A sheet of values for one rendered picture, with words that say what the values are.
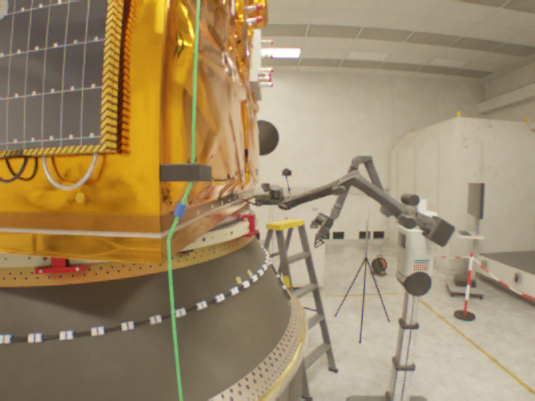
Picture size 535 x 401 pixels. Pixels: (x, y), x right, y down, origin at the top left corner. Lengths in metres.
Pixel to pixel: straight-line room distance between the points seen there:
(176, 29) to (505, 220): 7.14
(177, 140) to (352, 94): 8.99
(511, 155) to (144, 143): 7.20
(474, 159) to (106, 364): 6.61
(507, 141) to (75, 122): 7.25
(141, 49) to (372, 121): 9.03
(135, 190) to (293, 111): 8.54
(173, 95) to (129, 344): 0.67
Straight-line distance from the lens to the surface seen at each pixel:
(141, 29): 0.58
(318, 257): 4.92
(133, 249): 0.54
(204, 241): 1.00
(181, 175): 0.49
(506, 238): 7.42
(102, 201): 0.55
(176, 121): 0.54
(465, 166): 6.61
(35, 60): 0.63
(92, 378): 0.92
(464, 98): 11.15
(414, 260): 1.76
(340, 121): 9.12
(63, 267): 0.88
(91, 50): 0.56
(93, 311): 0.92
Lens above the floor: 1.89
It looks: 4 degrees down
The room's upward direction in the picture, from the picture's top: straight up
